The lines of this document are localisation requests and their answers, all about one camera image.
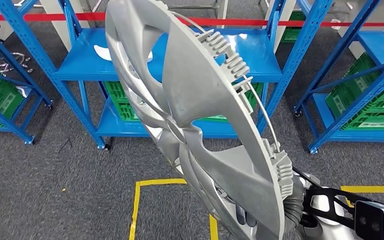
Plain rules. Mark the chrome metal parts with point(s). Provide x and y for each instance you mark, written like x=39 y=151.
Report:
x=10 y=63

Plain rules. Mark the silver plastic wheel hubcap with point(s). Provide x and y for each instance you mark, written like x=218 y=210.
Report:
x=195 y=99

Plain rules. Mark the blue steel shelf rack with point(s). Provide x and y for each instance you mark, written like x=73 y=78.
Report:
x=377 y=43
x=13 y=127
x=79 y=68

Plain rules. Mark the crumpled clear plastic bottle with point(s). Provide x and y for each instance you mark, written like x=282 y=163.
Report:
x=336 y=24

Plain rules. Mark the white plastic mirror cover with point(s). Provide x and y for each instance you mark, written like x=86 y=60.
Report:
x=101 y=53

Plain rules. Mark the red barrier belt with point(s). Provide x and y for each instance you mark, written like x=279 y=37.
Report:
x=311 y=23

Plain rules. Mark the white table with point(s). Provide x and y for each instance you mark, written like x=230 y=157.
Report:
x=374 y=10
x=49 y=13
x=222 y=8

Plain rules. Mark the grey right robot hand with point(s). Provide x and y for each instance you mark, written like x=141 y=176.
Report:
x=245 y=215

